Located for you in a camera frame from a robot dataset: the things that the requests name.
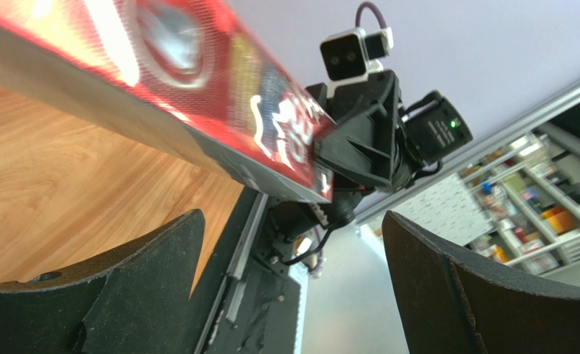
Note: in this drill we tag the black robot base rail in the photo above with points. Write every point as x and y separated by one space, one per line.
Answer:
257 302

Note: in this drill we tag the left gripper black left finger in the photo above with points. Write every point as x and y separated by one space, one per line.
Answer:
130 299

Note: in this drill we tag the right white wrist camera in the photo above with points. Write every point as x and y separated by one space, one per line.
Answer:
351 56

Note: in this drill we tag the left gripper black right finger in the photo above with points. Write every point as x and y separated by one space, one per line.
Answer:
453 300

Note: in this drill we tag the red 3D toothpaste box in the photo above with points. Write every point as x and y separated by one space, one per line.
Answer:
184 77

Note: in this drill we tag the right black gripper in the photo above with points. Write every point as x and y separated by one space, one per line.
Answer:
365 149

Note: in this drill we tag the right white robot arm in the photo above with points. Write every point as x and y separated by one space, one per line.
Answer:
432 127

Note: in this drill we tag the background storage shelving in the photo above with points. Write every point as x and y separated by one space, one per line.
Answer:
529 190

